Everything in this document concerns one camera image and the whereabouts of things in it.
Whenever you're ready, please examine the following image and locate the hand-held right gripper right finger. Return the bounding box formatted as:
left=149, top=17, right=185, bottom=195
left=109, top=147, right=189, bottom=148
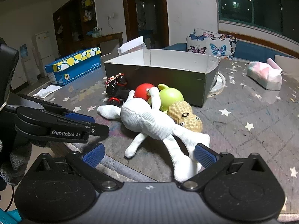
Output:
left=181, top=143, right=268, bottom=191

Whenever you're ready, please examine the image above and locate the wooden side table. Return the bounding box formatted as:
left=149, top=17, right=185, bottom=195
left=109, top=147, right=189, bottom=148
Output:
left=71, top=32, right=123, bottom=56

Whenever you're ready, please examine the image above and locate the window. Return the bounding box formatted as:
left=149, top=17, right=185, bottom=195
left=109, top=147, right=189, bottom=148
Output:
left=215, top=0, right=299, bottom=40

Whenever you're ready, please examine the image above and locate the person's left hand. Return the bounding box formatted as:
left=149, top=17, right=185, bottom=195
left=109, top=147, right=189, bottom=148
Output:
left=0, top=142, right=32, bottom=186

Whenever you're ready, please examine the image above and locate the red pig toy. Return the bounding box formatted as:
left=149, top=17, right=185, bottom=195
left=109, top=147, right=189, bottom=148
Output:
left=134, top=83, right=156, bottom=102

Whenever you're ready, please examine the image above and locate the butterfly print pillow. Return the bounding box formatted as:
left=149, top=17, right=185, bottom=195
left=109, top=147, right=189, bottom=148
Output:
left=186, top=28, right=237, bottom=60

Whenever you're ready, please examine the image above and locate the pink white tissue pack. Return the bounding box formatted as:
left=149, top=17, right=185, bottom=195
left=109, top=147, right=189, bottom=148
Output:
left=247, top=58, right=283, bottom=90

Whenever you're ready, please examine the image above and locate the round white mat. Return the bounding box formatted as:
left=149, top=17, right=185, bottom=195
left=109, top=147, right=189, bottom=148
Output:
left=207, top=71, right=227, bottom=98

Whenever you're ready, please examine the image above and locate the grey cardboard box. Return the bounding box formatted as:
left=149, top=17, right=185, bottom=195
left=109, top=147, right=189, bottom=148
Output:
left=103, top=49, right=221, bottom=108

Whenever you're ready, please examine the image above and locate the teal cloth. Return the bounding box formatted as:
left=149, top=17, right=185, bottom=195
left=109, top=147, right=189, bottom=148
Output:
left=0, top=210, right=22, bottom=224

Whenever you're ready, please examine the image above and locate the water dispenser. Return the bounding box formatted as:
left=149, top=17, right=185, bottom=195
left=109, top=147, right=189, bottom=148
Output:
left=20, top=44, right=36, bottom=84

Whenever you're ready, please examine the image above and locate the tan peanut toy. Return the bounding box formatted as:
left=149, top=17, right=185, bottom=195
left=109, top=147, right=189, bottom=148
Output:
left=168, top=101, right=203, bottom=132

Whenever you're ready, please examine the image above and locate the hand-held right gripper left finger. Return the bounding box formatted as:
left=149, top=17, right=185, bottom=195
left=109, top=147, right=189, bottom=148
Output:
left=30, top=142, right=123, bottom=193

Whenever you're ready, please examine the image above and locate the wooden door frame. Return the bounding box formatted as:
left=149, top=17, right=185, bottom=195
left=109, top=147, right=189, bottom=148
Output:
left=121, top=0, right=170, bottom=49

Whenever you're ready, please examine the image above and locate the dark wooden cabinet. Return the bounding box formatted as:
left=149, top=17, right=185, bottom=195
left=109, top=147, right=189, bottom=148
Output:
left=53, top=0, right=98, bottom=56

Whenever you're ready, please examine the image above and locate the green pig toy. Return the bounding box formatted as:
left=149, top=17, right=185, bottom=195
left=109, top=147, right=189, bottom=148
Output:
left=158, top=84, right=184, bottom=112

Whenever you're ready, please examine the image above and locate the white refrigerator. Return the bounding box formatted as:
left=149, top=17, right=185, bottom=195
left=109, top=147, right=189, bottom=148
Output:
left=35, top=30, right=56, bottom=77

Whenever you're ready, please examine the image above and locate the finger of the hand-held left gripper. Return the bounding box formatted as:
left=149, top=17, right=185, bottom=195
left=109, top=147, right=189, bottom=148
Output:
left=10, top=94, right=96, bottom=124
left=16, top=107, right=110, bottom=143

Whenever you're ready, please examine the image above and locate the blue sofa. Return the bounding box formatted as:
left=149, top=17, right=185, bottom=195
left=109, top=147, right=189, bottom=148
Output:
left=162, top=40, right=299, bottom=60

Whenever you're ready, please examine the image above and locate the white open carton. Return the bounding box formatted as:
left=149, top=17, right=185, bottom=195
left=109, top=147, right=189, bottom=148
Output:
left=117, top=36, right=146, bottom=56

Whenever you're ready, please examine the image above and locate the white plush rabbit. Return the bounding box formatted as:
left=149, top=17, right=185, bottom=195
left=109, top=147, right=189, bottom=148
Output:
left=97, top=87, right=211, bottom=183

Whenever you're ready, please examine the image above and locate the black toy with red goggles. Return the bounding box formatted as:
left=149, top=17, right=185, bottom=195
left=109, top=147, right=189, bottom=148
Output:
left=103, top=73, right=131, bottom=106

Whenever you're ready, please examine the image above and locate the white paper sheet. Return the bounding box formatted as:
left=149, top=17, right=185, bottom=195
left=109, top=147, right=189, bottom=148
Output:
left=33, top=85, right=62, bottom=98

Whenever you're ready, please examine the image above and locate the blue dotted tissue box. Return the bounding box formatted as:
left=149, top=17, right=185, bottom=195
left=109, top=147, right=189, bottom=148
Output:
left=45, top=47, right=102, bottom=86

